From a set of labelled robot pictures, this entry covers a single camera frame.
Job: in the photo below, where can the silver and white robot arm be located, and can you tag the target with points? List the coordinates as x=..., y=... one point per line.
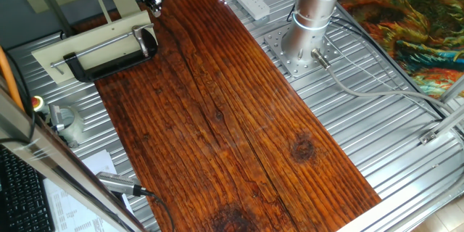
x=308, y=18

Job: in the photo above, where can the silver threaded clamp screw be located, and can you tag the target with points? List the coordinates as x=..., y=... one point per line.
x=98, y=47

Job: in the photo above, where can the grey metal pole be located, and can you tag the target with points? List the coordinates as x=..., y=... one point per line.
x=50, y=3

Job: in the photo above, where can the glossy wood-grain table mat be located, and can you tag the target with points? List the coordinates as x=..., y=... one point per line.
x=224, y=116

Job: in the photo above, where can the red emergency stop button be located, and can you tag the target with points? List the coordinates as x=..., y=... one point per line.
x=37, y=102

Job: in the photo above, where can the orange pole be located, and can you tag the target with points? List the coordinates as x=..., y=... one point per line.
x=9, y=76

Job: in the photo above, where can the white printed paper sheets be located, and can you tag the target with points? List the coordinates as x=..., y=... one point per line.
x=72, y=210

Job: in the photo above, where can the black computer keyboard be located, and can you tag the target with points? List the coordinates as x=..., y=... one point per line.
x=21, y=195

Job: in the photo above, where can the colourful painted cloth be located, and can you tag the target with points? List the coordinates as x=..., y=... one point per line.
x=409, y=18

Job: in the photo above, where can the aluminium profile strut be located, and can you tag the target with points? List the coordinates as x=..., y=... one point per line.
x=453, y=90
x=444, y=123

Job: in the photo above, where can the cream wooden frame stand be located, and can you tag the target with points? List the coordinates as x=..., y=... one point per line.
x=108, y=30

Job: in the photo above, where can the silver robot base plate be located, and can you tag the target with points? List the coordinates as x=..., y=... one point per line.
x=275, y=45

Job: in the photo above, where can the grey round plastic mount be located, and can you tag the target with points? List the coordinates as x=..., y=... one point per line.
x=70, y=125

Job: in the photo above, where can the steel frame beam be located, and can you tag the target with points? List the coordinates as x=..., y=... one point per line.
x=54, y=163

